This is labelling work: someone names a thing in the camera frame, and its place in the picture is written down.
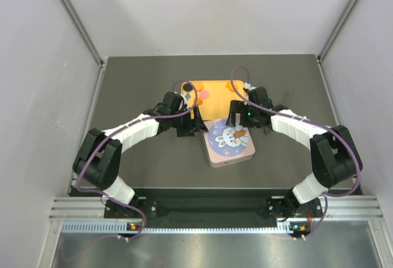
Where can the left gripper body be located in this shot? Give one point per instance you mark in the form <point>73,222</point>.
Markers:
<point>177,120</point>

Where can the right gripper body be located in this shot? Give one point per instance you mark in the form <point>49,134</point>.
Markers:
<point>250,116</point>

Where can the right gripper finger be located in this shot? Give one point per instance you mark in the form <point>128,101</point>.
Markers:
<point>235,109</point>
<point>266,126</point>

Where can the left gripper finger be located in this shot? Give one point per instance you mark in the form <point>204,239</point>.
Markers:
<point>184,127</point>
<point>198,122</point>

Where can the silver tin lid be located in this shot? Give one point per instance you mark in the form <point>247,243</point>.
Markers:
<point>227,145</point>

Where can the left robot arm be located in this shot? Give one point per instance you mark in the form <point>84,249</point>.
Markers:
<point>98,159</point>

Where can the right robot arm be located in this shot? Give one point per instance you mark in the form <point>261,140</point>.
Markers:
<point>334,156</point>

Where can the orange fish cookie back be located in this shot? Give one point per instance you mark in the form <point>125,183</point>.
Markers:
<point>229,86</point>

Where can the yellow tray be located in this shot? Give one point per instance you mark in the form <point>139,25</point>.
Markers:
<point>218,104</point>

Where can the orange swirl cookie left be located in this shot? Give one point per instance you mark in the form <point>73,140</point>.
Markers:
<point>199,101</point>

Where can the black cookie at tray corner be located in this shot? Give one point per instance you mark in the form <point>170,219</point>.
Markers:
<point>187,87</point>

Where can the orange round cookie top left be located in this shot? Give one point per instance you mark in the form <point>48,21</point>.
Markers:
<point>198,86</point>

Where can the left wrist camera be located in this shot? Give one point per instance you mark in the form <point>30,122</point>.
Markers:
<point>189,97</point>

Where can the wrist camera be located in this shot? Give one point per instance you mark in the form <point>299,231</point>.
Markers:
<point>189,97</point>
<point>249,89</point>

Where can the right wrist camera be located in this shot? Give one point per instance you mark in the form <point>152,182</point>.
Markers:
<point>249,89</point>

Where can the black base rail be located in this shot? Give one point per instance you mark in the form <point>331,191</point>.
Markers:
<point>219,208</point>

